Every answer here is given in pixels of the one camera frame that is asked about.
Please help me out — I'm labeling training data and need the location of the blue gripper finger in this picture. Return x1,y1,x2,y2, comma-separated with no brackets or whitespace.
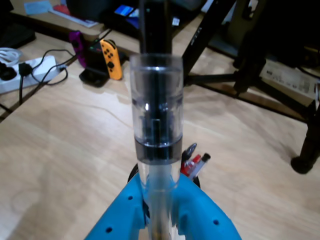
86,174,147,240
176,173,242,240

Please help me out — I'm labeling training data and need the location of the red retractable pen white grip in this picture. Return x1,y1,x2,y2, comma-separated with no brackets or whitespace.
181,153,202,176

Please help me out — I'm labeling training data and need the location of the clear stick pen black grip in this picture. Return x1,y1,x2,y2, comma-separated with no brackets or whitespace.
188,152,212,180

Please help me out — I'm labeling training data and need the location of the gray grip retractable pen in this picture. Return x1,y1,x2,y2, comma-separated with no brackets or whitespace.
129,0,185,240

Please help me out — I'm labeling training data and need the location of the black mesh pen holder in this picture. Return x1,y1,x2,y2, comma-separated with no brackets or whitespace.
126,163,202,192

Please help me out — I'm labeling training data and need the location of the black controller charging dock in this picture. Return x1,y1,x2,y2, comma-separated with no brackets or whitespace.
79,38,128,88

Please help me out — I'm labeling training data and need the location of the orange game controller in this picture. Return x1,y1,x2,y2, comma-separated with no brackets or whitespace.
99,39,124,81

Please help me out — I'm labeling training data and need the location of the white printed carton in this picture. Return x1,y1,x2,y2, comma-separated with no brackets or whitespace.
259,59,320,101

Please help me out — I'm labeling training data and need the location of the white power strip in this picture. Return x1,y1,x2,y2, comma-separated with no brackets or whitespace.
0,54,66,95

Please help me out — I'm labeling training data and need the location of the purple game controller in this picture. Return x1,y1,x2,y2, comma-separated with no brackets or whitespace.
68,30,88,68

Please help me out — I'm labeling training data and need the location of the black power plug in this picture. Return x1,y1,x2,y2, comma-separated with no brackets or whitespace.
0,61,16,81
18,62,34,78

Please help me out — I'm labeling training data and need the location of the black tripod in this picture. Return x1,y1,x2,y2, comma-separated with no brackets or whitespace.
182,0,320,175

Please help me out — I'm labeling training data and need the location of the blue printed packet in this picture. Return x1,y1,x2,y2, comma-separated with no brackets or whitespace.
114,4,140,18

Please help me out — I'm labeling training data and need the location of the black flat case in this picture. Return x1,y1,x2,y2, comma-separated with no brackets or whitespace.
0,22,36,50

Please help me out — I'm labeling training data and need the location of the light blue paper sheet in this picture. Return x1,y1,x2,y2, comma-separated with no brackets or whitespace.
24,0,52,16

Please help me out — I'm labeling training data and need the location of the black power cable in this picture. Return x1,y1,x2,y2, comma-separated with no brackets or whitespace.
32,28,112,86

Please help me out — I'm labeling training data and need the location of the white coiled cable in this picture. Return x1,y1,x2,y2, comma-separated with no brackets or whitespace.
0,48,23,64

